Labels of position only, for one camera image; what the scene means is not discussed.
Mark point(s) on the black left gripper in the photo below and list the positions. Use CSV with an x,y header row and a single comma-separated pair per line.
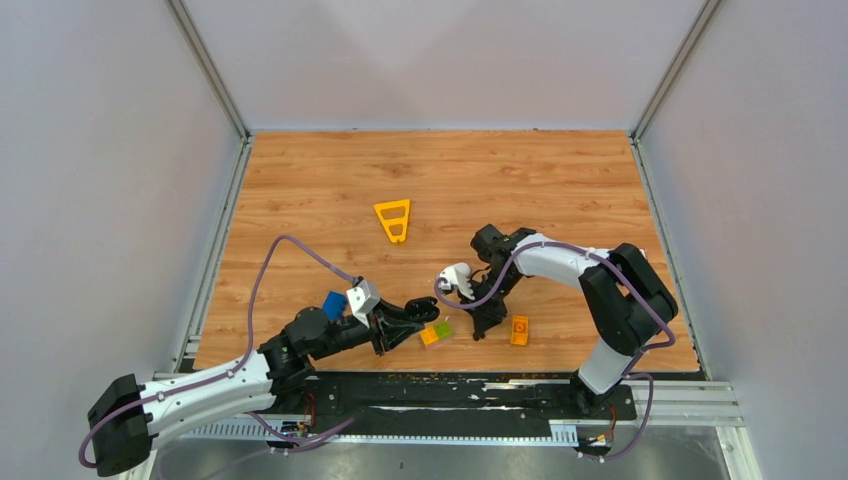
x,y
395,326

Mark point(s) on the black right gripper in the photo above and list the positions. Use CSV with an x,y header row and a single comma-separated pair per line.
x,y
485,316

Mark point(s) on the black earbud charging case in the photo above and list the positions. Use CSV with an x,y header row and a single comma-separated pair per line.
x,y
422,310

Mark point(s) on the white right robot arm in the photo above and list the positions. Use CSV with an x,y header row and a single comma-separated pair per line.
x,y
628,302

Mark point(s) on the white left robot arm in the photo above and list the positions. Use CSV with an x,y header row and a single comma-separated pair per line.
x,y
131,419

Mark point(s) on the orange green toy brick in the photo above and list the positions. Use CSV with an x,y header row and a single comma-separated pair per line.
x,y
435,333

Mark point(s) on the orange arch toy block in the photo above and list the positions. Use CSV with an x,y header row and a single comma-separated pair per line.
x,y
519,330

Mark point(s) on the blue toy brick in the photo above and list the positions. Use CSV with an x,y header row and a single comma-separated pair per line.
x,y
335,305

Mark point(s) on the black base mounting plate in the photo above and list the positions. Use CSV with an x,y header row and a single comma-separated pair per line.
x,y
448,403

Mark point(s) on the yellow triangular toy block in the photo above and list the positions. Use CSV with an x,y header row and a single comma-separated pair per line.
x,y
394,218

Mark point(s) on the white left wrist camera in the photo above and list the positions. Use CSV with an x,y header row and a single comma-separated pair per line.
x,y
362,298

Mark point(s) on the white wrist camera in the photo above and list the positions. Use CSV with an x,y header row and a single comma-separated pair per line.
x,y
362,298
455,278

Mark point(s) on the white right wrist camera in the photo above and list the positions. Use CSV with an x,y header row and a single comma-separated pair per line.
x,y
455,278

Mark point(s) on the white slotted cable duct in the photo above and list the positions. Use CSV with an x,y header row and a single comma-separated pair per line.
x,y
554,434

